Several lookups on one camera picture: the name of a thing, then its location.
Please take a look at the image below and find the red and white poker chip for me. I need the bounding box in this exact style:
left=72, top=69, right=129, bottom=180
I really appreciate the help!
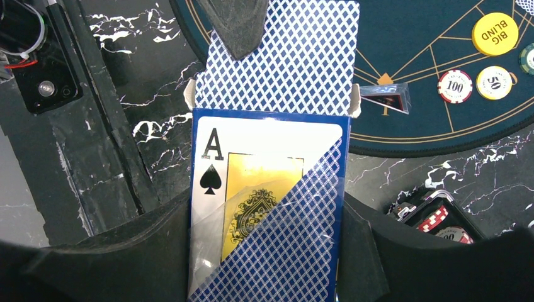
left=437, top=69, right=473, bottom=104

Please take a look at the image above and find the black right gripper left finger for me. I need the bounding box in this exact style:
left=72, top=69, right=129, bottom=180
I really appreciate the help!
left=1, top=191, right=190, bottom=301

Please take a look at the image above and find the boxed deck of playing cards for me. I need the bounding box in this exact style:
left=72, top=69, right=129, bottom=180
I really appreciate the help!
left=185, top=80, right=360, bottom=301

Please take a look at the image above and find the round dark blue poker mat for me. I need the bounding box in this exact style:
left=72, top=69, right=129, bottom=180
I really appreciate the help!
left=171, top=1, right=533, bottom=157

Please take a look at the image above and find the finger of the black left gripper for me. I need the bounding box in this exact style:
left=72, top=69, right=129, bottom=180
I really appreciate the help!
left=199, top=0, right=269, bottom=60

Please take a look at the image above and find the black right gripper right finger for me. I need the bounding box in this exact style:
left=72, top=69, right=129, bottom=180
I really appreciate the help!
left=336, top=194, right=533, bottom=301

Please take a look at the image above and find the yellow big blind button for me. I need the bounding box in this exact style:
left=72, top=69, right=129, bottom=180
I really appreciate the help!
left=472, top=12, right=519, bottom=57

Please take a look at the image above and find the small red chip stack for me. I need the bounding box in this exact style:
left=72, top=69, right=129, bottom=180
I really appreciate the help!
left=416, top=206, right=474, bottom=244

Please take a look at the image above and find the card drawn from deck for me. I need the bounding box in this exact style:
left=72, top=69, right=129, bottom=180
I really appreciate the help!
left=195, top=1, right=360, bottom=116

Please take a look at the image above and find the clear card on mat edge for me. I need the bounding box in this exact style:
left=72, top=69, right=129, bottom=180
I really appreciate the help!
left=360, top=83, right=411, bottom=115

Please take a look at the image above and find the black poker chip case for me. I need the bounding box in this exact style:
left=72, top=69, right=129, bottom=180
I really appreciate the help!
left=387, top=188, right=486, bottom=244

